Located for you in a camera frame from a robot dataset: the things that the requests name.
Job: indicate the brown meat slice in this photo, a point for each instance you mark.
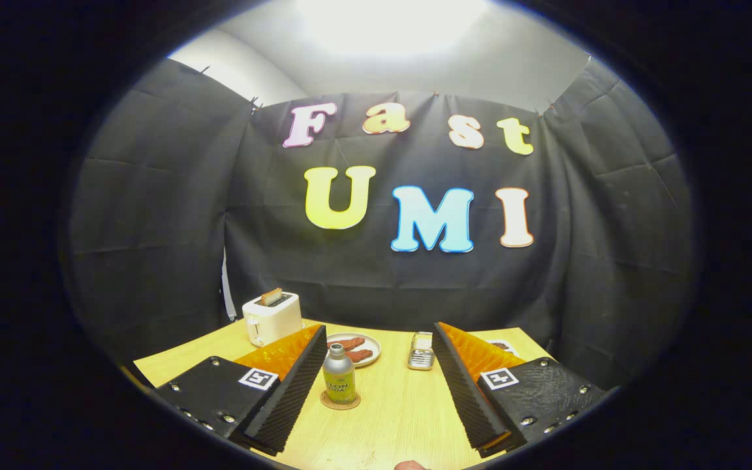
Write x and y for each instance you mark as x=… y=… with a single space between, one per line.
x=360 y=356
x=351 y=343

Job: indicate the black backdrop cloth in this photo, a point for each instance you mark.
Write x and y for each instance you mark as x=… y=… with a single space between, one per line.
x=585 y=248

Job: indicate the small white divided dish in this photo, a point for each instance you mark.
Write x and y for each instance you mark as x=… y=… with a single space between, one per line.
x=503 y=346

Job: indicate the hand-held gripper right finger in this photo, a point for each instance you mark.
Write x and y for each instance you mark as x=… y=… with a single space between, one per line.
x=467 y=398

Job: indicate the wooden table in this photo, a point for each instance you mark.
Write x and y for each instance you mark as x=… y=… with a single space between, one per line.
x=402 y=405

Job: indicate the round cork coaster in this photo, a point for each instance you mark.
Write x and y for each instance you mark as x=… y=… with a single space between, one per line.
x=350 y=405

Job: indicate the white toaster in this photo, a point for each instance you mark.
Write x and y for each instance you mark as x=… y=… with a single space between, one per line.
x=271 y=320

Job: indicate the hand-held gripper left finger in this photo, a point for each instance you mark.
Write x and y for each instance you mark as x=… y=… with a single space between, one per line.
x=291 y=405

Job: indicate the white oval plate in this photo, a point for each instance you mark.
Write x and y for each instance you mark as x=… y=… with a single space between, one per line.
x=373 y=346

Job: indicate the silver bottle with green label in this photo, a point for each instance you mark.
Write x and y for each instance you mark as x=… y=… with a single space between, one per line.
x=339 y=378

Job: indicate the toast slice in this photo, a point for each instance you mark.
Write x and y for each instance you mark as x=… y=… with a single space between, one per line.
x=271 y=296

